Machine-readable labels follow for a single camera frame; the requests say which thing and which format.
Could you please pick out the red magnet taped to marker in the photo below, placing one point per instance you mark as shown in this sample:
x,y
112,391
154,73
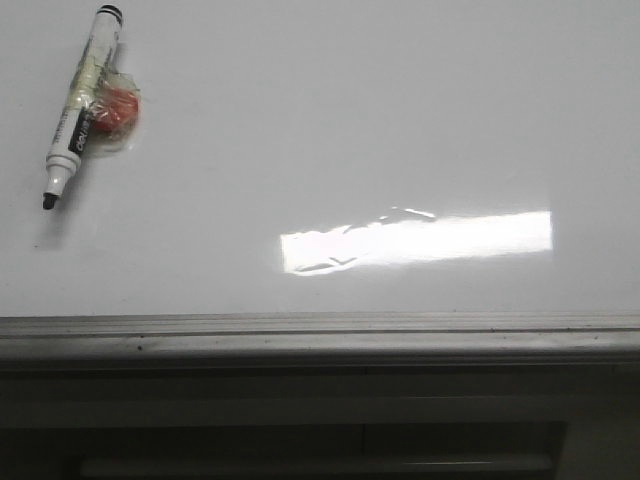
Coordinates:
x,y
115,115

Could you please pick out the white black whiteboard marker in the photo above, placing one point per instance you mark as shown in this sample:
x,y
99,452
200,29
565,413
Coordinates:
x,y
72,133

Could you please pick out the white whiteboard surface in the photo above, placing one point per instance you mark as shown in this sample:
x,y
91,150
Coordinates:
x,y
331,156

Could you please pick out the grey aluminium whiteboard frame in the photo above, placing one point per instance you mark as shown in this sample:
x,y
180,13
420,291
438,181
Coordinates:
x,y
458,395

